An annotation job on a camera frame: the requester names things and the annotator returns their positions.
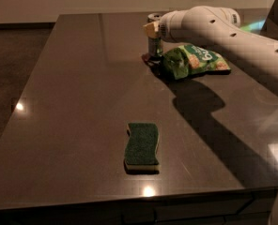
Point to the silver blue redbull can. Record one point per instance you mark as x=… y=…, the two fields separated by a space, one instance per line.
x=154 y=44

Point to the green rice chip bag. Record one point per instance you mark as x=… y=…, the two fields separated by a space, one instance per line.
x=189 y=60

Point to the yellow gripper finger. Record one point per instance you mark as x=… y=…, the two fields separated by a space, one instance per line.
x=152 y=29

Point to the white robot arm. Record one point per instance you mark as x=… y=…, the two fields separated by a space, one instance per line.
x=216 y=30

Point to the green yellow scrub sponge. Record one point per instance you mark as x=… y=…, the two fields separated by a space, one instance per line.
x=141 y=148

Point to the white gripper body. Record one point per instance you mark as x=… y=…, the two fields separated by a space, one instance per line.
x=162 y=29

